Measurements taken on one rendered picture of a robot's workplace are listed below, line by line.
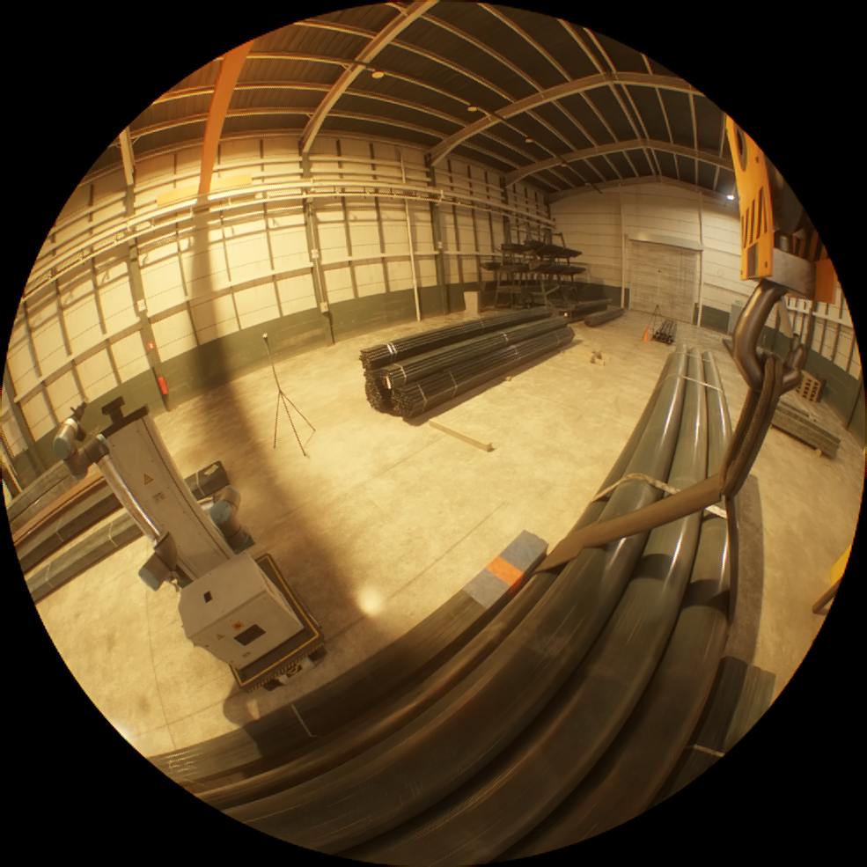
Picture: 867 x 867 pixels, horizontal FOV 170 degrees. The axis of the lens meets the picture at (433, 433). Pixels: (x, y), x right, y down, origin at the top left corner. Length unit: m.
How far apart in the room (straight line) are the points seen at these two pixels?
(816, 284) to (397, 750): 0.88
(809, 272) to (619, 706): 0.70
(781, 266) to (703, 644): 0.65
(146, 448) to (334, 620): 1.67
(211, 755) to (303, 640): 1.18
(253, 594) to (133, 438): 0.95
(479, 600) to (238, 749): 1.92
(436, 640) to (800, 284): 2.04
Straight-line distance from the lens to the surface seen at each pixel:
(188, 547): 1.88
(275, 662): 2.02
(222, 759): 2.38
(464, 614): 1.99
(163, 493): 1.70
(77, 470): 1.50
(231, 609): 1.64
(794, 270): 0.51
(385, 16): 9.68
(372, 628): 2.22
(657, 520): 0.63
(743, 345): 0.51
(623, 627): 0.66
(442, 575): 2.33
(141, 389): 10.65
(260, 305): 10.56
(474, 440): 3.53
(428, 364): 4.31
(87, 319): 11.30
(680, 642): 0.72
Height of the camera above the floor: 1.99
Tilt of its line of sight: 31 degrees down
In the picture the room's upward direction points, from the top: 6 degrees counter-clockwise
